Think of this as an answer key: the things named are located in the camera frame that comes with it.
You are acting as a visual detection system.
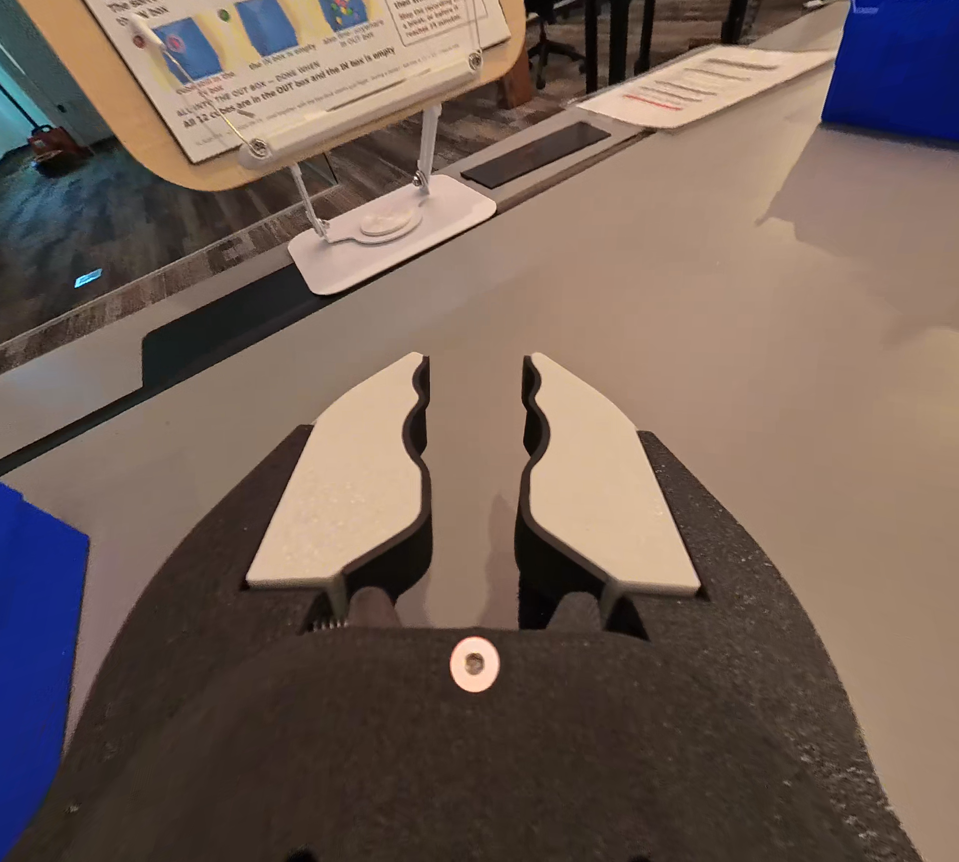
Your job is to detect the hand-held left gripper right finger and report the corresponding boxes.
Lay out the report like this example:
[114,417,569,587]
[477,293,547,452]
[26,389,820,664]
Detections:
[516,353,704,630]

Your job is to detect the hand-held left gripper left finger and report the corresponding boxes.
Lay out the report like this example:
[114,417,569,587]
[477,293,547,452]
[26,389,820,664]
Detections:
[247,353,434,617]

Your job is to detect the instruction sheet on wooden stand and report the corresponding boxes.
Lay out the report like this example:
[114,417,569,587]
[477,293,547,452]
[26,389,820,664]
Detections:
[0,0,528,296]

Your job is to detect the paper in plastic sleeve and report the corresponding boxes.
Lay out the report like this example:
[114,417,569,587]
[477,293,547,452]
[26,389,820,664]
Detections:
[578,45,837,131]

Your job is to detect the blue plastic bin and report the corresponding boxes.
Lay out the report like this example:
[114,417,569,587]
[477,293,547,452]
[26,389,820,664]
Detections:
[0,483,91,857]
[823,0,959,143]

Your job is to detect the wooden beam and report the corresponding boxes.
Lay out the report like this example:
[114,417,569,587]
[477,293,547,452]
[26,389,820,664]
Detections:
[497,0,537,111]

